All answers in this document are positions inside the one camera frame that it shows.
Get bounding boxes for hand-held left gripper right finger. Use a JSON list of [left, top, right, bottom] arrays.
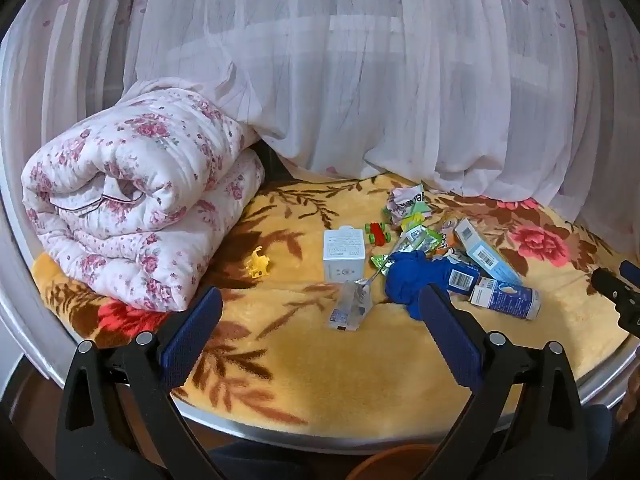
[[417, 284, 587, 480]]

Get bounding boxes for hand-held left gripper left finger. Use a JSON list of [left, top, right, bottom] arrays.
[[56, 286, 226, 480]]

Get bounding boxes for dark blue barcode packet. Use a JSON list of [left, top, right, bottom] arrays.
[[446, 265, 482, 297]]

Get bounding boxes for long blue and white box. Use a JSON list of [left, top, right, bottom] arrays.
[[453, 218, 524, 286]]

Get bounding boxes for green and white snack wrapper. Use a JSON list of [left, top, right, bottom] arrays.
[[391, 225, 441, 257]]

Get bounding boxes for orange plastic bin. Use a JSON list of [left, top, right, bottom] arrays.
[[349, 442, 443, 480]]

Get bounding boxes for blue cloth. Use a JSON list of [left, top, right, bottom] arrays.
[[384, 250, 455, 321]]

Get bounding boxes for crumpled blue and white carton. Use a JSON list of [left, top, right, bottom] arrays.
[[468, 278, 542, 320]]

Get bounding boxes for small green foil wrapper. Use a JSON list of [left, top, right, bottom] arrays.
[[370, 253, 397, 277]]

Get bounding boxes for small yellow plastic toy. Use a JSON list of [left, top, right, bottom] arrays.
[[244, 246, 271, 279]]

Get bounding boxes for orange and white wrapper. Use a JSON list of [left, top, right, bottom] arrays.
[[435, 214, 460, 258]]

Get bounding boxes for clear plastic package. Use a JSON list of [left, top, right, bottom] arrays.
[[327, 280, 374, 334]]

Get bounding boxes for yellow floral plush blanket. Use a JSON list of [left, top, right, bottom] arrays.
[[32, 172, 640, 423]]

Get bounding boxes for red and green toy car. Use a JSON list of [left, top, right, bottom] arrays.
[[364, 221, 394, 246]]

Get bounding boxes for white cardboard box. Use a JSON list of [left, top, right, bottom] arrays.
[[322, 227, 366, 284]]

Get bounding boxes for crumpled white and green wrapper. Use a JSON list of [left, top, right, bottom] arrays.
[[383, 185, 432, 222]]

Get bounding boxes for rolled pink floral quilt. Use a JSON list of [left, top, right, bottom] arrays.
[[21, 87, 266, 313]]

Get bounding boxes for sheer white petal-print curtain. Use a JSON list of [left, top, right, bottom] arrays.
[[0, 0, 640, 241]]

